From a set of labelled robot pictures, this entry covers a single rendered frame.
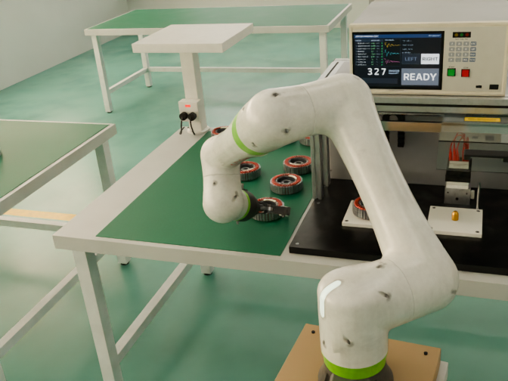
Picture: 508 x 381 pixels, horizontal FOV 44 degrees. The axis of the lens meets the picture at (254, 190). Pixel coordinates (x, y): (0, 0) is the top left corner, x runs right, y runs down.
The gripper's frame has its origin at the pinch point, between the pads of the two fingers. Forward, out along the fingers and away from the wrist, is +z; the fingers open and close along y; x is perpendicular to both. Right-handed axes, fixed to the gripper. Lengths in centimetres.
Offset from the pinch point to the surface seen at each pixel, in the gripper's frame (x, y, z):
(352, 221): 0.9, -28.9, -4.0
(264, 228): 6.1, -2.6, -6.7
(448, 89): -39, -53, -4
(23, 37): -167, 433, 353
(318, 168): -14.7, -14.8, 3.2
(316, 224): 2.9, -18.2, -5.2
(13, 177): -2, 109, 7
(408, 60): -47, -41, -9
